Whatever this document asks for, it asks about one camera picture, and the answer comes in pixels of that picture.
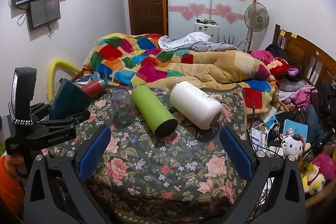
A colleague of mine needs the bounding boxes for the wooden headboard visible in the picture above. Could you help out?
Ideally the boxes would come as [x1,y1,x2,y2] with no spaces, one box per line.
[273,24,335,86]

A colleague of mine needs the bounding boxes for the blue booklet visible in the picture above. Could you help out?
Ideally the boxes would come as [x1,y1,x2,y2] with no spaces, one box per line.
[282,119,308,143]

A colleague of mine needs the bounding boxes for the floral bed cover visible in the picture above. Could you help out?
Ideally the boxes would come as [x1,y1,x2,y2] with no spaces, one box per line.
[43,84,263,224]

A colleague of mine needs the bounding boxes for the left hand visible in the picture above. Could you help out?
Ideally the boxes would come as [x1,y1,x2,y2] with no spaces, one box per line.
[5,155,24,181]

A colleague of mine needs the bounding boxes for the white thermos bottle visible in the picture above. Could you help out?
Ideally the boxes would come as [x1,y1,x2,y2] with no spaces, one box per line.
[169,81,222,130]

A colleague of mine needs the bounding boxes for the small wall monitor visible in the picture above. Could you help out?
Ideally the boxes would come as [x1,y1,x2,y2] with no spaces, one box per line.
[27,0,61,31]

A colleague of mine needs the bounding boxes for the white small cabinet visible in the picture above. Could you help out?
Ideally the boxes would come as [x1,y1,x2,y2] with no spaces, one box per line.
[194,19,219,43]

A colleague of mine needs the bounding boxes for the dark green cup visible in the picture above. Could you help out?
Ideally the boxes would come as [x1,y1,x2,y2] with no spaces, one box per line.
[49,80,92,120]

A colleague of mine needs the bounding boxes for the red plush toy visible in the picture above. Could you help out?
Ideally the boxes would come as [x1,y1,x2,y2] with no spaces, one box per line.
[265,57,301,80]

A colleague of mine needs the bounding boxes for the white grey crumpled cloth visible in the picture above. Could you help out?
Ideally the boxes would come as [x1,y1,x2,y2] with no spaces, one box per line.
[158,32,238,52]

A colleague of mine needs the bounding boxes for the white cat plush toy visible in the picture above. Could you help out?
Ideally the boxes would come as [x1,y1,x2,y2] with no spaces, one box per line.
[280,134,306,161]

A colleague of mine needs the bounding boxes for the red thermos bottle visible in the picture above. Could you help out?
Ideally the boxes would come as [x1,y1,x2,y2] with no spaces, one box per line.
[81,79,106,98]

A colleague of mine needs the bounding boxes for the green thermos bottle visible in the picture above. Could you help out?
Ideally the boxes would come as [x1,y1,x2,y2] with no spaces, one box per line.
[131,84,178,139]

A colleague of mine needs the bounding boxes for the yellow foam tube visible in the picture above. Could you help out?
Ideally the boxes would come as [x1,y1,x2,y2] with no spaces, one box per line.
[46,59,81,102]

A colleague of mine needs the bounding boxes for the standing electric fan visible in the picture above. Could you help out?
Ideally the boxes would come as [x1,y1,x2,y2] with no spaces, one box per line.
[243,2,269,52]

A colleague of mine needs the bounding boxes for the clear glass cup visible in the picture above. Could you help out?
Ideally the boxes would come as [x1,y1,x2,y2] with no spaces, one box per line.
[110,88,136,124]

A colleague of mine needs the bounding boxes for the colourful patchwork blanket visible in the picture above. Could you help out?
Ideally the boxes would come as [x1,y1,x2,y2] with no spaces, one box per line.
[83,33,278,114]

